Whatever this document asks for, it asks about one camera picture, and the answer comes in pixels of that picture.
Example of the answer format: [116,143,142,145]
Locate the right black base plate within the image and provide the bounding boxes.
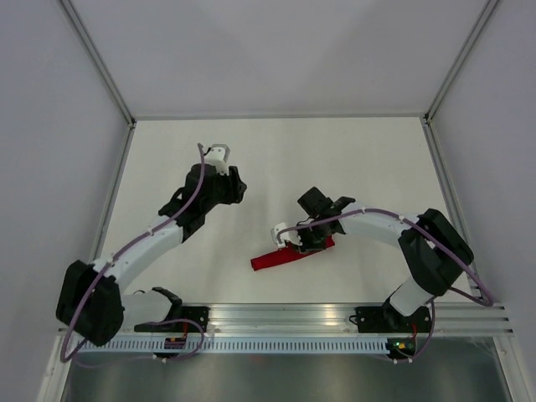
[348,306,432,334]

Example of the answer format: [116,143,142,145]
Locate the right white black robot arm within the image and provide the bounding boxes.
[295,187,474,331]

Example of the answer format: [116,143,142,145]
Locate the red cloth napkin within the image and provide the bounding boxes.
[250,237,335,271]

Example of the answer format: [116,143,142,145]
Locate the aluminium frame left post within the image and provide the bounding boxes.
[57,0,136,128]

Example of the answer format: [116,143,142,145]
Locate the aluminium frame post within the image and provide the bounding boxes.
[422,0,502,126]
[57,0,136,128]

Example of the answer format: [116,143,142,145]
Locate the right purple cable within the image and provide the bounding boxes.
[274,209,495,365]

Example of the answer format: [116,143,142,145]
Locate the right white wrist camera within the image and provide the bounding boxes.
[271,222,302,249]

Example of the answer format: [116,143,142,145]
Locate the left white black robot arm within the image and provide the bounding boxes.
[55,162,247,346]

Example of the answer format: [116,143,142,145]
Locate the white slotted cable duct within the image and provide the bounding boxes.
[82,336,389,354]

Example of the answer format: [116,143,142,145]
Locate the aluminium frame right post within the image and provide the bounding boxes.
[422,0,502,126]

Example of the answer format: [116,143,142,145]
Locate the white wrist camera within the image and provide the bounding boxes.
[204,144,230,176]
[271,222,302,249]

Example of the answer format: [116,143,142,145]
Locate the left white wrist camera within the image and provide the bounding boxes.
[204,144,230,176]

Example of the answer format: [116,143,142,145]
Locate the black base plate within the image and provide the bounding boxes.
[134,306,210,333]
[348,306,432,334]

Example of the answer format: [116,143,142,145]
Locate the aluminium front rail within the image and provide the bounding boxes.
[56,301,514,336]

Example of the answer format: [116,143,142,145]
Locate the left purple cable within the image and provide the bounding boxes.
[60,142,209,369]

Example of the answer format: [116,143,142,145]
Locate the purple cable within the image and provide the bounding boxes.
[274,209,495,365]
[60,142,209,369]

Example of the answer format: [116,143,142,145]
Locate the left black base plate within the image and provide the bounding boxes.
[134,306,210,333]

